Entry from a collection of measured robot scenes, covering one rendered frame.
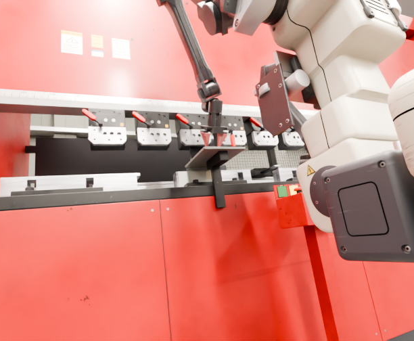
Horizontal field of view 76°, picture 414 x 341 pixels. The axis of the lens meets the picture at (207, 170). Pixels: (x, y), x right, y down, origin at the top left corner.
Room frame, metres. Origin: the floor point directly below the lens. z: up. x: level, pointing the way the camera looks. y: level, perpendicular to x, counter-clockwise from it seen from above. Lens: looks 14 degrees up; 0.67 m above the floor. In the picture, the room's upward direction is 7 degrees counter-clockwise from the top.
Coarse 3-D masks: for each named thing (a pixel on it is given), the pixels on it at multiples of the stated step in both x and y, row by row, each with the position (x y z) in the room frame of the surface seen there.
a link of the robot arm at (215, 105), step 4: (212, 100) 0.96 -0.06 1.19; (216, 100) 0.97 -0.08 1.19; (220, 100) 0.98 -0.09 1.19; (208, 104) 1.02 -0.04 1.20; (212, 104) 0.97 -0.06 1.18; (216, 104) 0.97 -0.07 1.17; (220, 104) 0.97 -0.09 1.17; (208, 108) 1.00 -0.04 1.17; (212, 108) 0.98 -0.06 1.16; (216, 108) 0.98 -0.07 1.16; (220, 108) 0.98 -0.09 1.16; (212, 112) 0.99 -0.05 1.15; (216, 112) 0.98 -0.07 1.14; (220, 112) 0.99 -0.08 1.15
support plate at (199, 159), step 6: (204, 150) 0.98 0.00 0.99; (210, 150) 0.99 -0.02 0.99; (216, 150) 1.00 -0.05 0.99; (222, 150) 1.01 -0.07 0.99; (228, 150) 1.02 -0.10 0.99; (234, 150) 1.03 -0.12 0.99; (240, 150) 1.04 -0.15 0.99; (198, 156) 1.05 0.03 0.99; (204, 156) 1.06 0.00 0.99; (210, 156) 1.07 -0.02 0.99; (234, 156) 1.12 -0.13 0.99; (192, 162) 1.13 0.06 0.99; (198, 162) 1.14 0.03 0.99; (204, 162) 1.16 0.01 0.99
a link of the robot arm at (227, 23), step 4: (212, 0) 0.55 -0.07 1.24; (216, 0) 0.54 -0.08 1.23; (216, 4) 0.55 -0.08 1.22; (220, 12) 0.55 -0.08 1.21; (224, 16) 0.56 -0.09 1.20; (224, 20) 0.57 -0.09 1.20; (228, 20) 0.58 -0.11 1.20; (232, 20) 0.58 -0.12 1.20; (224, 24) 0.58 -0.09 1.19; (228, 24) 0.59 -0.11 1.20; (232, 24) 0.60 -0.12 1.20; (224, 28) 0.59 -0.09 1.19; (228, 28) 0.61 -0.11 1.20; (220, 32) 0.61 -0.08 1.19; (224, 32) 0.60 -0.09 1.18
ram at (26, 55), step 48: (0, 0) 0.90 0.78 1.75; (48, 0) 0.97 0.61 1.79; (96, 0) 1.04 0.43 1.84; (144, 0) 1.13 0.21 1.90; (0, 48) 0.90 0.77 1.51; (48, 48) 0.97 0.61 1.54; (96, 48) 1.04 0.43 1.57; (144, 48) 1.12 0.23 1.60; (240, 48) 1.34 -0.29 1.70; (0, 96) 0.91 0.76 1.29; (144, 96) 1.12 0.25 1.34; (192, 96) 1.21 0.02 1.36; (240, 96) 1.32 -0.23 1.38
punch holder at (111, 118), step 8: (96, 112) 1.03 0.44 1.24; (104, 112) 1.05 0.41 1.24; (112, 112) 1.06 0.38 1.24; (120, 112) 1.07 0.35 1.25; (104, 120) 1.05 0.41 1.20; (112, 120) 1.06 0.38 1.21; (120, 120) 1.07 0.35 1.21; (96, 128) 1.03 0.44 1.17; (104, 128) 1.04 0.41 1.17; (112, 128) 1.06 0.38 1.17; (120, 128) 1.07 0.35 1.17; (96, 136) 1.03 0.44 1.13; (104, 136) 1.04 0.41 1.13; (112, 136) 1.06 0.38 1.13; (120, 136) 1.07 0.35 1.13; (96, 144) 1.04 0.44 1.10; (104, 144) 1.05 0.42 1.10; (112, 144) 1.06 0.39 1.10; (120, 144) 1.07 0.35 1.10
